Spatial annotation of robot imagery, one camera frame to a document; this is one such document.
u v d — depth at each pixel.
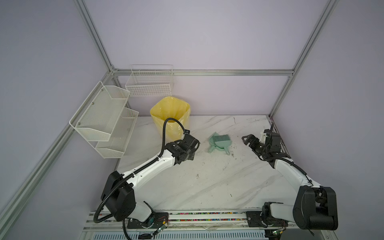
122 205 0.40
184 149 0.59
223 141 1.04
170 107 1.01
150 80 0.96
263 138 0.78
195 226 0.73
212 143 1.03
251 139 0.79
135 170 0.46
